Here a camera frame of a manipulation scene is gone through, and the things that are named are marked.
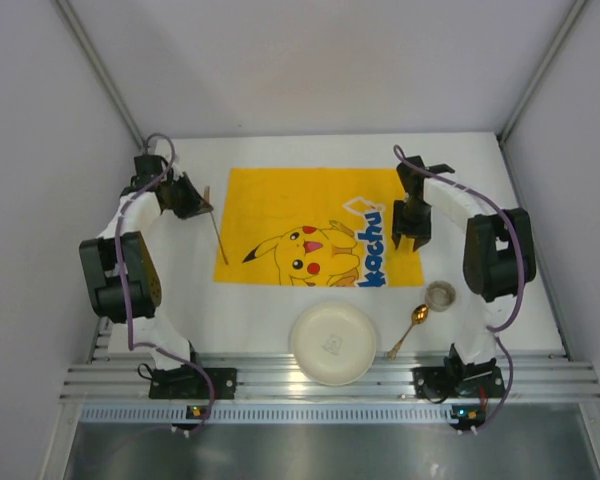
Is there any thin brown fork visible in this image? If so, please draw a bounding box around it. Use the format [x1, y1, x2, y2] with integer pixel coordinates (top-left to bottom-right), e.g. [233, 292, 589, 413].
[203, 186, 229, 265]

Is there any yellow Pikachu cloth placemat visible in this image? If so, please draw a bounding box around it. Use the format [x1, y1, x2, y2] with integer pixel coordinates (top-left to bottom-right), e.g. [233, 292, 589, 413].
[214, 168, 424, 288]

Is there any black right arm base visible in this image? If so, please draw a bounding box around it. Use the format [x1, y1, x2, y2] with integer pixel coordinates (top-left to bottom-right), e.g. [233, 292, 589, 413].
[413, 345, 505, 404]

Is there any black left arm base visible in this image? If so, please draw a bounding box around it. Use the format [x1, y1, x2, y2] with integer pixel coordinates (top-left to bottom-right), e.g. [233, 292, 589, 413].
[146, 366, 238, 400]

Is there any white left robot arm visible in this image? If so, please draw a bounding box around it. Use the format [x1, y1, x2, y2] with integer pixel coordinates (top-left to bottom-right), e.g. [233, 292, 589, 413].
[79, 153, 213, 371]

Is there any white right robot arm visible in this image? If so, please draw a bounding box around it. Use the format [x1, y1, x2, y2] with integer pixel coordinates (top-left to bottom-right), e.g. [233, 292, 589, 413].
[391, 145, 537, 365]

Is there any speckled ceramic cup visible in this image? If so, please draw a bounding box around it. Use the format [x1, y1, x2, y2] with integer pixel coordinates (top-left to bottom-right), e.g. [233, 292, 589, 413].
[424, 280, 457, 312]

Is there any gold spoon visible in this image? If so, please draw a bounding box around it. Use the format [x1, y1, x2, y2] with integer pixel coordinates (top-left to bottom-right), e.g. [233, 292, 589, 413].
[387, 304, 429, 360]

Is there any cream round plate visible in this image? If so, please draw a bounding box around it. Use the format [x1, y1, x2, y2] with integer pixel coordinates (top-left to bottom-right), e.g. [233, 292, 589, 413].
[290, 301, 377, 387]

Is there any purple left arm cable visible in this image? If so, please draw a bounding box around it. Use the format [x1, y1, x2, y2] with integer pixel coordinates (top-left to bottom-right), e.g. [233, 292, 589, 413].
[114, 132, 218, 435]

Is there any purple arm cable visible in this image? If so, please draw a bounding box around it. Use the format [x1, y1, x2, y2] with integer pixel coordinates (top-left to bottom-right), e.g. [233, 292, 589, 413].
[114, 132, 218, 435]
[392, 143, 526, 435]

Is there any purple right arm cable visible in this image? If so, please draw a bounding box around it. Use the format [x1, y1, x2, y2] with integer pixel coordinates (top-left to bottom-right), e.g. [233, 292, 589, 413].
[392, 143, 526, 435]

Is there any aluminium mounting rail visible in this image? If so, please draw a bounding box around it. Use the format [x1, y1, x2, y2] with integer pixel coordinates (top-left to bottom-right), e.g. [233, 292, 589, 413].
[60, 328, 600, 403]

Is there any perforated cable tray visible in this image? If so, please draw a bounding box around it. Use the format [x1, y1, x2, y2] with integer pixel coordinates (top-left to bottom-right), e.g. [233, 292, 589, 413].
[80, 403, 481, 426]

